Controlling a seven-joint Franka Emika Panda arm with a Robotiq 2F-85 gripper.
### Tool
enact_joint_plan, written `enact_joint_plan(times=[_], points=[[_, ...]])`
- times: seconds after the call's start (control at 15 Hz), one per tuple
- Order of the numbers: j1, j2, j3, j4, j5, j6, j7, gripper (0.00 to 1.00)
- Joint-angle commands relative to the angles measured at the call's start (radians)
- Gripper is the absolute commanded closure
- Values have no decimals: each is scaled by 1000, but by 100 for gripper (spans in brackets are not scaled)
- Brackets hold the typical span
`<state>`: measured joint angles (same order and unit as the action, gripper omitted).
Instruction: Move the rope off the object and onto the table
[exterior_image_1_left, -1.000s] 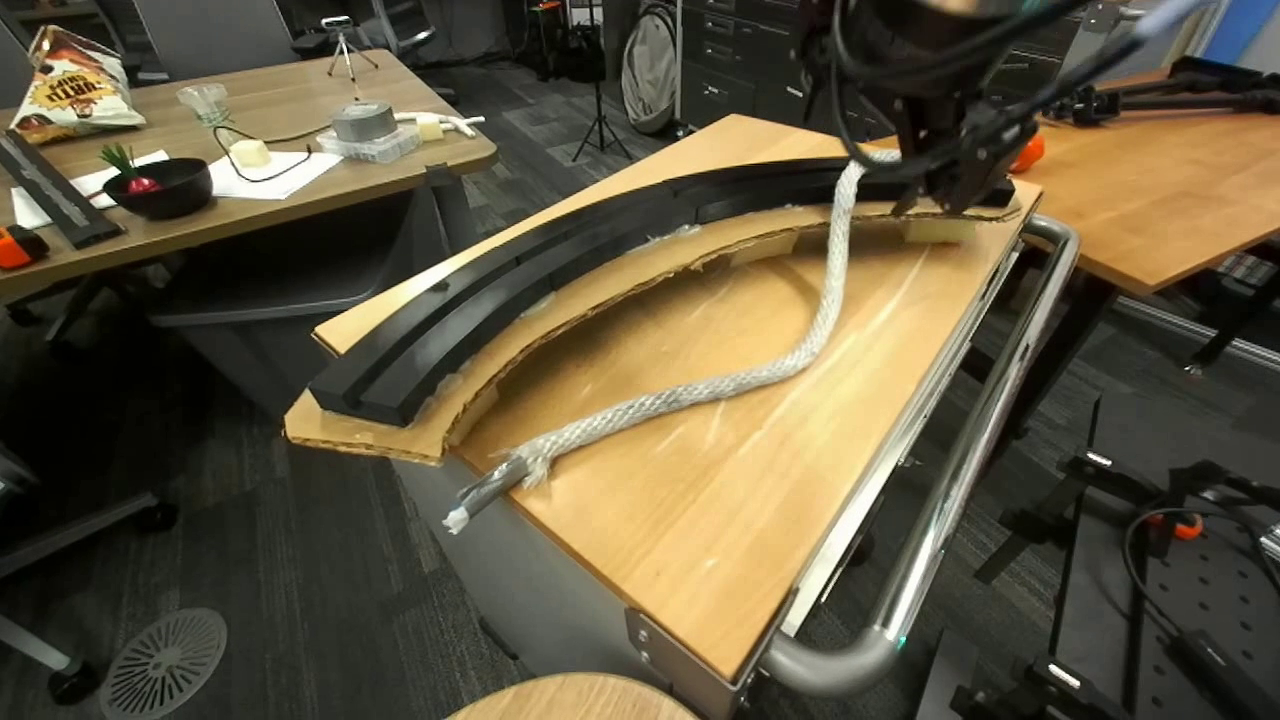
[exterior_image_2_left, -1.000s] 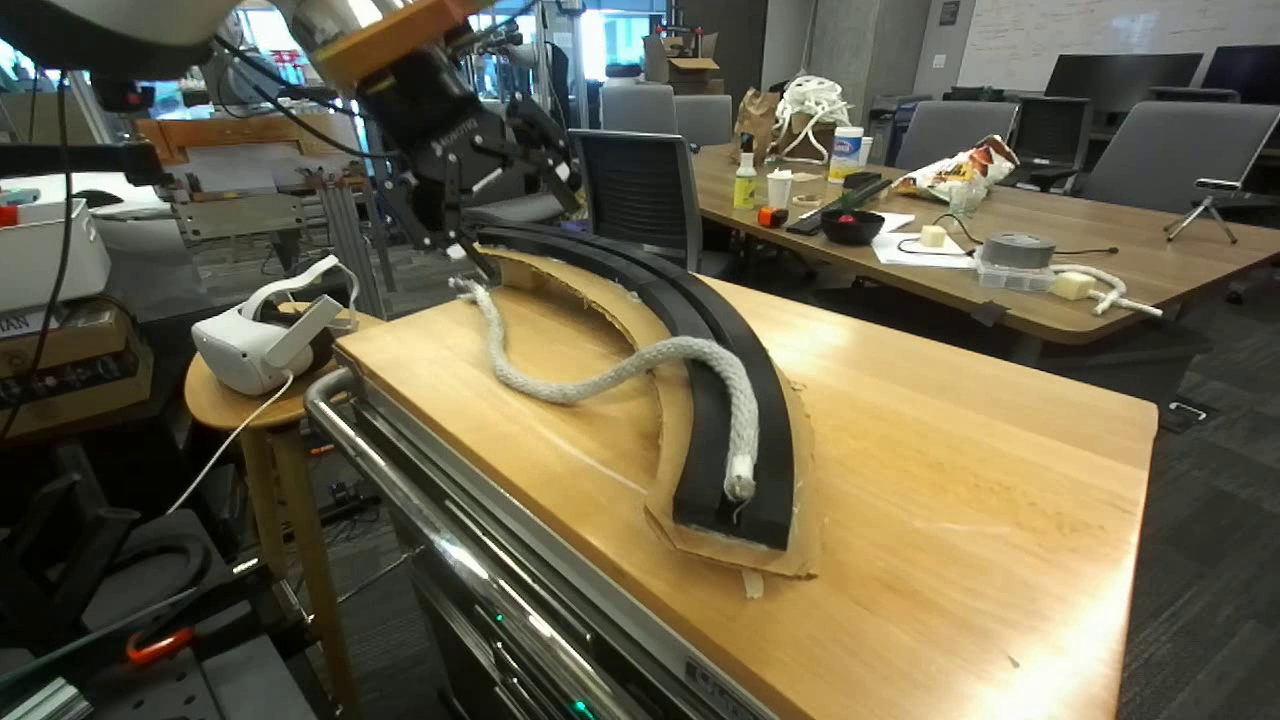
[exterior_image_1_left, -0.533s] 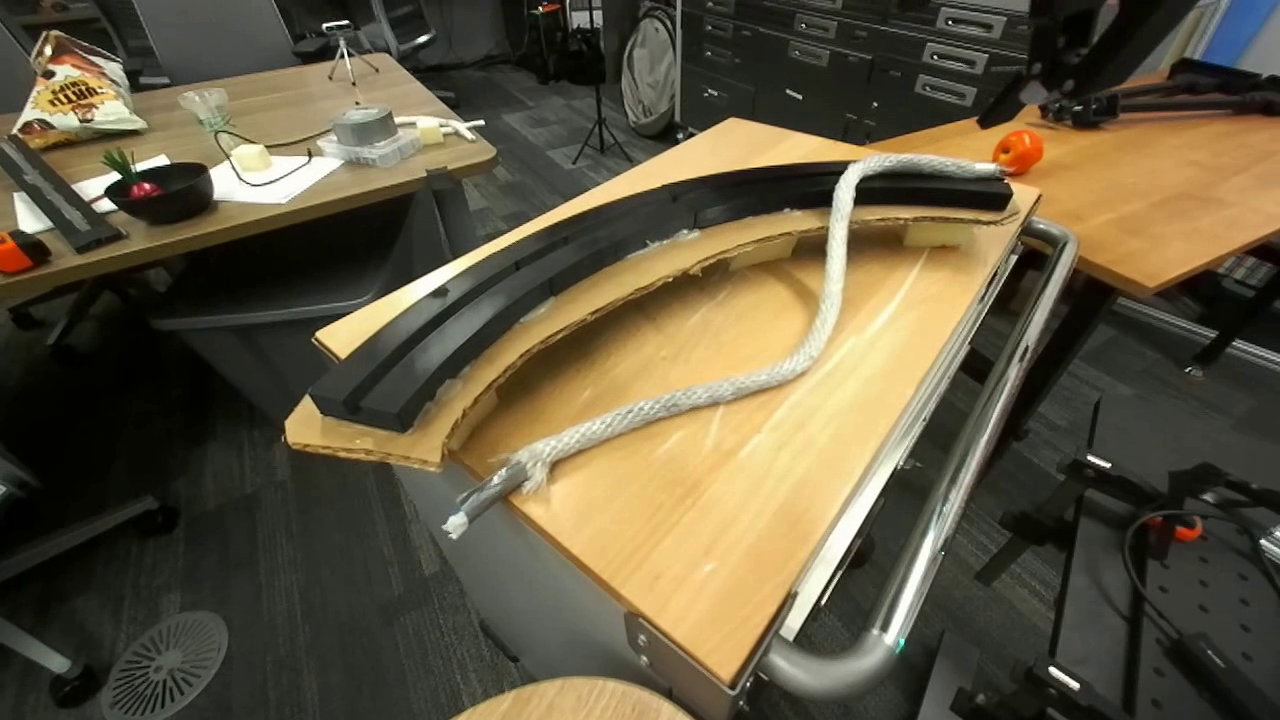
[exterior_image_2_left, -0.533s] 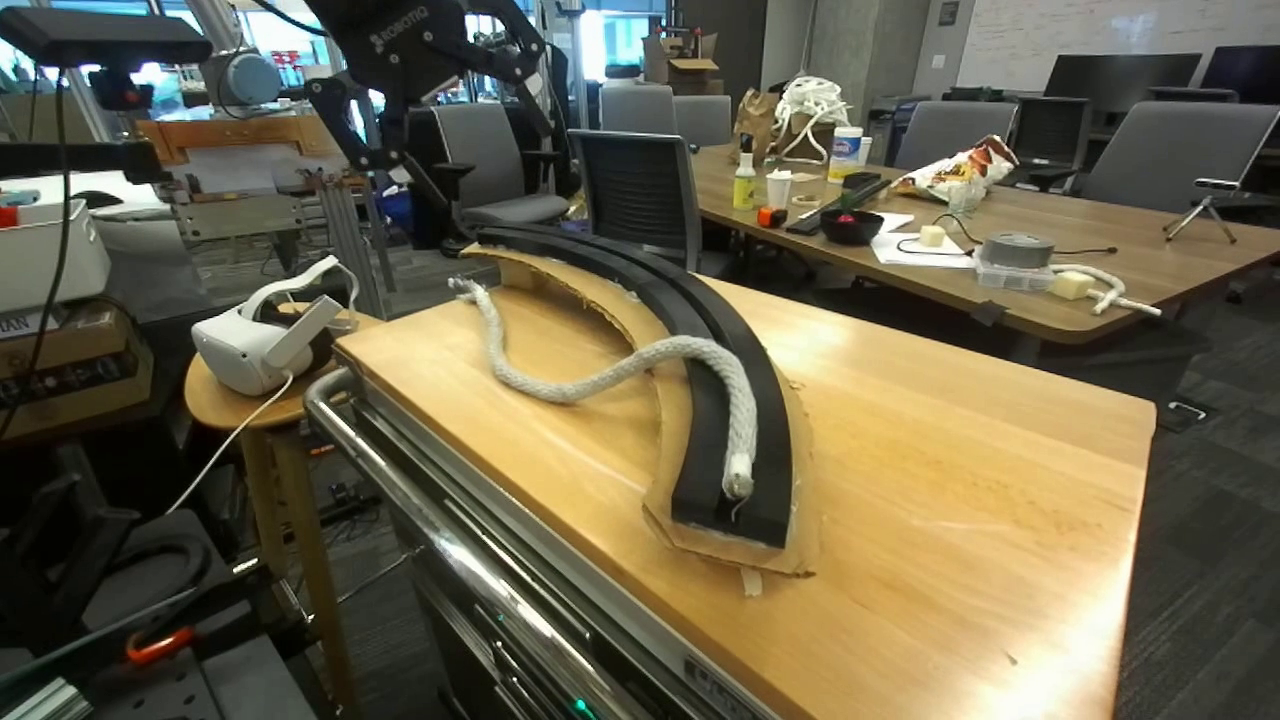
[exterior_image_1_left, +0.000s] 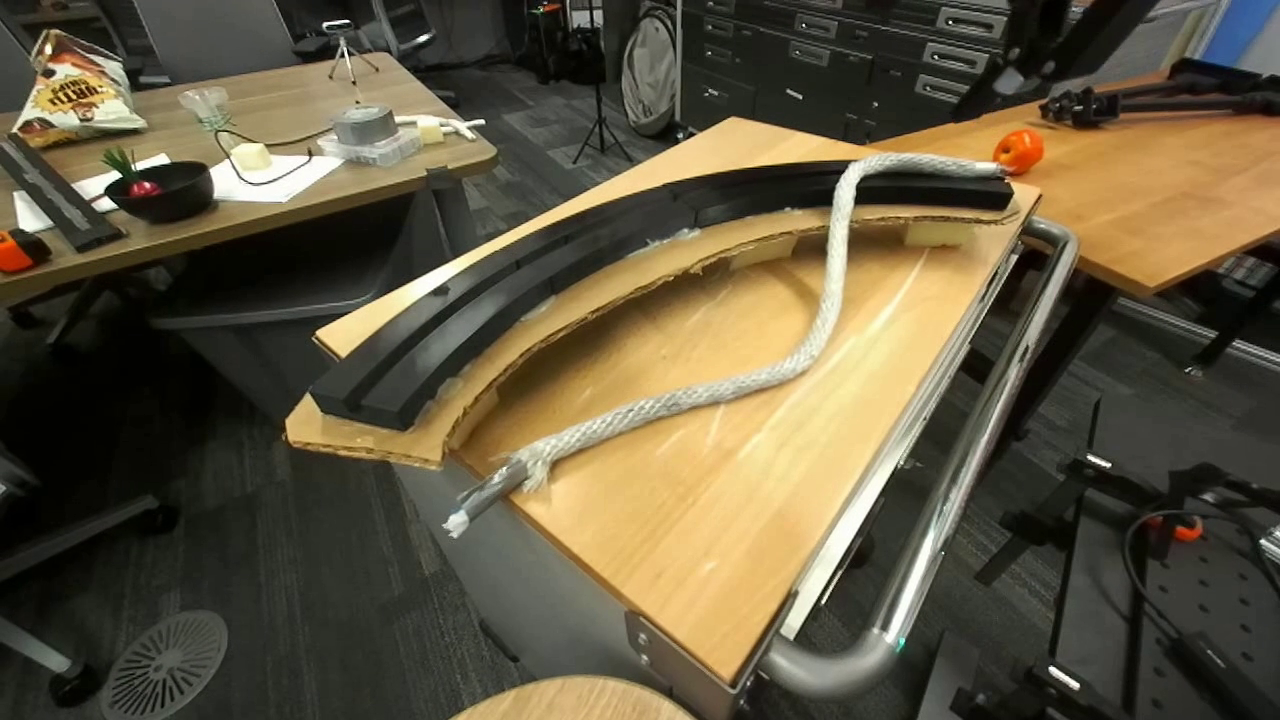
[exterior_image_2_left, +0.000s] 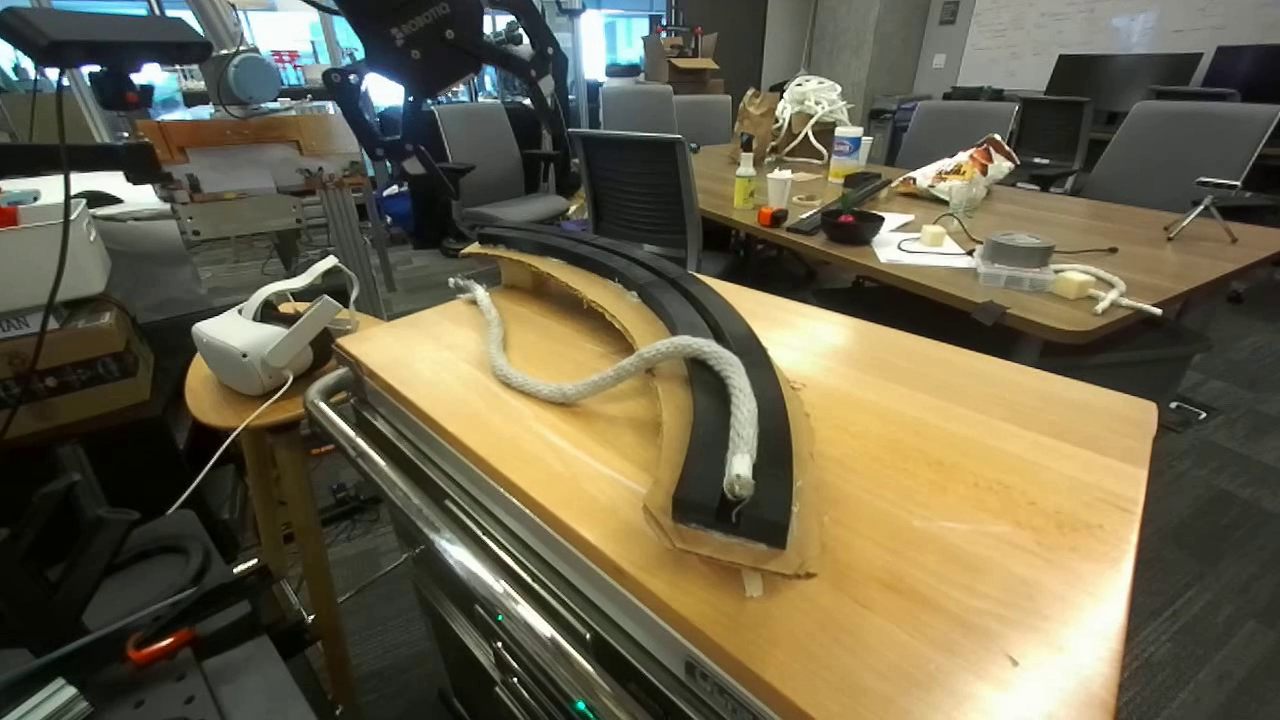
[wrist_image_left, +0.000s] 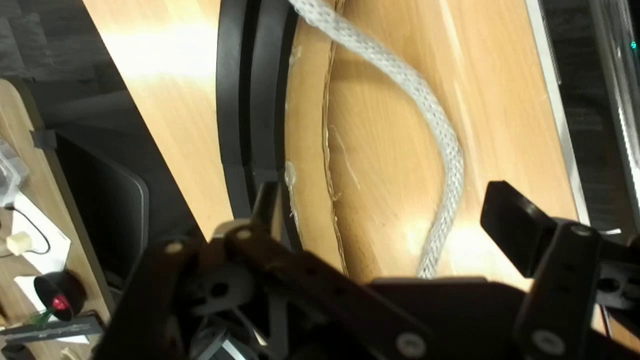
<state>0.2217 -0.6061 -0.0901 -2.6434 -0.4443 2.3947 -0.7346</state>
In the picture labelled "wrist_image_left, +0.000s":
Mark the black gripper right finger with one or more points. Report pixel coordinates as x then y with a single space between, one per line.
562 293

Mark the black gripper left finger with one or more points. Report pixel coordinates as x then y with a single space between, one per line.
301 293

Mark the black steel tool cart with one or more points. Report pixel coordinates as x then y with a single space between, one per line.
573 100

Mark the black curved track on cardboard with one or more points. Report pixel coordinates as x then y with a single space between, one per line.
252 100

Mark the long black remote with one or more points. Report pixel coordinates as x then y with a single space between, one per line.
52 329

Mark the black bowl with red item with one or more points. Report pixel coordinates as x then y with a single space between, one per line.
49 289

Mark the white paper sheet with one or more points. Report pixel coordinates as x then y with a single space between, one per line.
46 230

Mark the long wooden conference table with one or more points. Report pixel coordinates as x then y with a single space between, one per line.
32 121

